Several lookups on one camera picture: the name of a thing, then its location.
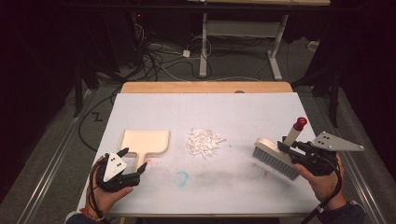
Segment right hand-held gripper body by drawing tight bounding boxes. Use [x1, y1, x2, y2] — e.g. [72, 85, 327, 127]
[290, 131, 365, 177]

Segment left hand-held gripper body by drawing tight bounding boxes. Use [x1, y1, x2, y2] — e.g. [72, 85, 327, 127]
[95, 151, 142, 193]

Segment cream brush with grey bristles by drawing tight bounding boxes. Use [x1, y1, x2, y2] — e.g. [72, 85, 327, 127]
[251, 116, 309, 182]

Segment cream dustpan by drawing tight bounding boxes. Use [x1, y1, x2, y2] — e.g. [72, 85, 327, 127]
[119, 128, 171, 173]

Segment person's right hand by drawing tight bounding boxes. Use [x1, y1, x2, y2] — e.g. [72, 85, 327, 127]
[293, 153, 347, 212]

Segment person's left hand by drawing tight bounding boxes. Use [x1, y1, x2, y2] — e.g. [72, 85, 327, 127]
[84, 155, 134, 217]

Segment black metal stand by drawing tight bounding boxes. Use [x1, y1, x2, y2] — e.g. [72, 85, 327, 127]
[328, 69, 341, 129]
[72, 60, 84, 119]

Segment pile of white scraps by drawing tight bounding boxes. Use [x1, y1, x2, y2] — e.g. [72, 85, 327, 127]
[184, 128, 228, 160]

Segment white table mat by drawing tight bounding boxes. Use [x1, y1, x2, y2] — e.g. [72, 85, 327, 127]
[76, 91, 322, 217]

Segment left hand-held gripper cable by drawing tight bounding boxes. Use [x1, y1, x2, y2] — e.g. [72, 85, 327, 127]
[88, 161, 106, 220]

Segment hand-held gripper cable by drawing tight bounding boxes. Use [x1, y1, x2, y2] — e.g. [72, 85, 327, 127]
[299, 157, 344, 224]
[88, 161, 106, 220]

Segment aluminium floor rail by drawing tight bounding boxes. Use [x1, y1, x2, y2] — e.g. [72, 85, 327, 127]
[312, 92, 389, 224]
[16, 89, 96, 224]

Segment black floor cable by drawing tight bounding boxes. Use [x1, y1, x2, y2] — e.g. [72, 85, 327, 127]
[77, 89, 123, 153]

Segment right hand-held gripper cable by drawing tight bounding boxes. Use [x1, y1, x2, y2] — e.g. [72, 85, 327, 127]
[299, 157, 344, 224]

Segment tangle of black cables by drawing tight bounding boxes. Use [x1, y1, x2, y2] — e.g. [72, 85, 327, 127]
[132, 22, 214, 82]

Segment white desk frame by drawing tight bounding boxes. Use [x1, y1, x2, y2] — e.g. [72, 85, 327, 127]
[186, 0, 332, 81]

